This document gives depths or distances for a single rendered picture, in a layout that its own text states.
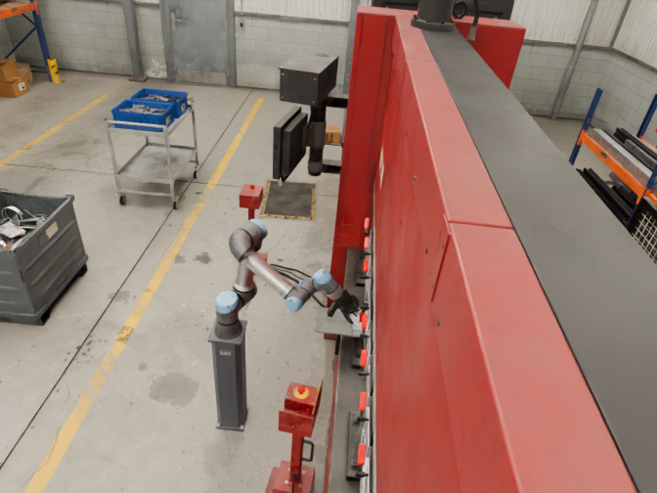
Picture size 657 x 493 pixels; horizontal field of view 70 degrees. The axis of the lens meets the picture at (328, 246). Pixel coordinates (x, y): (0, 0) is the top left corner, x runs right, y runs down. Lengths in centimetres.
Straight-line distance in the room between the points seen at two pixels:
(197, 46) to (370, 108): 699
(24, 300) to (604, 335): 377
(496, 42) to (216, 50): 719
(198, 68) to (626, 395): 932
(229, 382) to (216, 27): 738
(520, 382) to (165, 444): 285
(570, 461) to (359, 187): 258
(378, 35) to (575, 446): 238
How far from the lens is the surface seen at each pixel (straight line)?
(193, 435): 323
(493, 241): 70
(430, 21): 234
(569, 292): 65
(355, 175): 291
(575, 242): 76
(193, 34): 949
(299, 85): 291
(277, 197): 551
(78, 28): 1033
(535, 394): 50
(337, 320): 242
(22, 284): 391
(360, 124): 278
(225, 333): 261
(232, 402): 301
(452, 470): 68
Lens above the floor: 265
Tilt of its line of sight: 34 degrees down
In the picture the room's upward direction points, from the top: 6 degrees clockwise
